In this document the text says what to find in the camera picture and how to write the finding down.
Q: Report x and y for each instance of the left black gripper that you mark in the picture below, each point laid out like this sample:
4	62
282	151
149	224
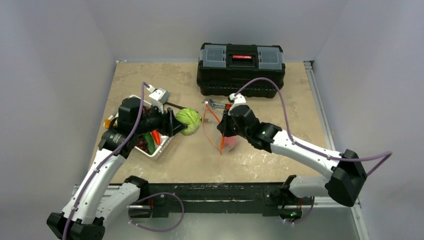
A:
169	124

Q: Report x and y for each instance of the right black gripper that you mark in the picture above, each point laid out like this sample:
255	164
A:
228	126

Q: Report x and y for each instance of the green cabbage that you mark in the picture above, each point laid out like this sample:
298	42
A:
191	119

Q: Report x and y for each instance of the clear zip top bag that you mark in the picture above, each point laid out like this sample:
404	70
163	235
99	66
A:
210	120

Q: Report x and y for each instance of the white plastic basket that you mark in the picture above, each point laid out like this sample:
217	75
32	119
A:
165	140

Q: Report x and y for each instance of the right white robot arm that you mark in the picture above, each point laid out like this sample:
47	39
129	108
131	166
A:
341	177

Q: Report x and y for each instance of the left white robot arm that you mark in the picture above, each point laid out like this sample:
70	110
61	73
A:
86	215

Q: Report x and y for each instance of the black hammer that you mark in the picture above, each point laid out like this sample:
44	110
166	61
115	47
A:
175	105

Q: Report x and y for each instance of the green cucumber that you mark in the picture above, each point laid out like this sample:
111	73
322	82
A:
150	143

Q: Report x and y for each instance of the purple grape bunch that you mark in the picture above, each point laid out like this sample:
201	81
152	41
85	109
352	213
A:
142	144

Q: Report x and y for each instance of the black plastic toolbox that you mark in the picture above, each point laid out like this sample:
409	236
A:
223	69

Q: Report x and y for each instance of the orange small fruit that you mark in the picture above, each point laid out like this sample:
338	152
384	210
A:
108	123

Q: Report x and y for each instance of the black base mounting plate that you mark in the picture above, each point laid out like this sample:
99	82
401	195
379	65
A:
270	199

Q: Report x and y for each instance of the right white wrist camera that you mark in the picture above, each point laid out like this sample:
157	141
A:
237	99

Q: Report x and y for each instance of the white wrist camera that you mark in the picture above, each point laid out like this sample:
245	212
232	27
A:
158	97
237	99

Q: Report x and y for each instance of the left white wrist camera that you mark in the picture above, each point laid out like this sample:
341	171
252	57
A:
158	97

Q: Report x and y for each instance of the aluminium frame rail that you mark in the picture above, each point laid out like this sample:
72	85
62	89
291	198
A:
320	202

